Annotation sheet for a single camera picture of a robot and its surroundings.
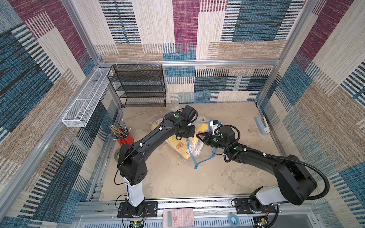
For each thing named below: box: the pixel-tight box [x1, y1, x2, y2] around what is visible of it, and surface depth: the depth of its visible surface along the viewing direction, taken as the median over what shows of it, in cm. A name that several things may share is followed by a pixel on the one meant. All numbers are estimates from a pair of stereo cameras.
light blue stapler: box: [254, 116, 270, 136], surface depth 104 cm
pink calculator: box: [162, 208, 195, 228], surface depth 71 cm
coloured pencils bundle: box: [107, 119, 132, 141], surface depth 93 cm
